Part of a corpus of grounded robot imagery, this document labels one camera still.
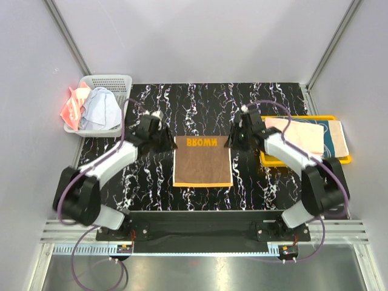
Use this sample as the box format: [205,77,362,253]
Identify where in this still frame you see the yellow cloth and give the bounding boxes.
[173,136,233,187]

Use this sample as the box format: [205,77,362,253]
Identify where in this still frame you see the peach towel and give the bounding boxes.
[284,121,324,156]

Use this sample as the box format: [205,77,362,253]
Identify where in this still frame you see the teal beige Doraemon towel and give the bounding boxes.
[292,118,349,158]

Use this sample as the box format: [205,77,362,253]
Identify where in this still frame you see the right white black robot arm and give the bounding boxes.
[224,111,350,241]

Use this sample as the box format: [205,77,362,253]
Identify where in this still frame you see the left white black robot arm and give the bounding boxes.
[52,111,177,240]

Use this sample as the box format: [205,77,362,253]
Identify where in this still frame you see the yellow plastic tray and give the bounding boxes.
[259,115,354,168]

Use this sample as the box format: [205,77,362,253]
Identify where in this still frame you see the light blue cloth in basket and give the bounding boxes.
[79,87,122,130]

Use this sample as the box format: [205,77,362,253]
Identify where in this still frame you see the white plastic basket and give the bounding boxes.
[63,75,132,138]

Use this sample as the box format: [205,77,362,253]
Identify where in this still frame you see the pink striped cloth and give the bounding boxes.
[60,82,92,131]

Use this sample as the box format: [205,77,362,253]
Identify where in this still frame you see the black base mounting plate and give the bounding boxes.
[96,210,311,256]

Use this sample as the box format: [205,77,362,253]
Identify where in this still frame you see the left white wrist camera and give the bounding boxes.
[144,110,164,119]

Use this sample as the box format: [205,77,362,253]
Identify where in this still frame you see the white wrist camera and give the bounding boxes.
[144,110,164,119]
[241,105,252,115]

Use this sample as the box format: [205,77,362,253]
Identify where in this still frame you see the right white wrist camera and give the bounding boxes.
[241,105,252,115]

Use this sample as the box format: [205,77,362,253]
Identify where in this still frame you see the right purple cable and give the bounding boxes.
[245,99,350,263]

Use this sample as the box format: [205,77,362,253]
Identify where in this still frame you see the purple cable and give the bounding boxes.
[56,98,146,289]
[245,99,350,263]

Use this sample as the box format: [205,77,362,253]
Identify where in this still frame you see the right aluminium frame post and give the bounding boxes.
[306,0,364,90]

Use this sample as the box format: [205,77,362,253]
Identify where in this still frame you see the aluminium frame post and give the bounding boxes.
[306,0,364,90]
[43,0,92,76]

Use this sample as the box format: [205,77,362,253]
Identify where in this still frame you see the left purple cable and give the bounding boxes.
[56,98,146,289]

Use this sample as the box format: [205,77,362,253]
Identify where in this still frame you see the aluminium front rail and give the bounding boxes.
[40,220,369,257]

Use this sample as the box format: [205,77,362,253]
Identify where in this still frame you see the left aluminium frame post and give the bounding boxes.
[43,0,92,76]

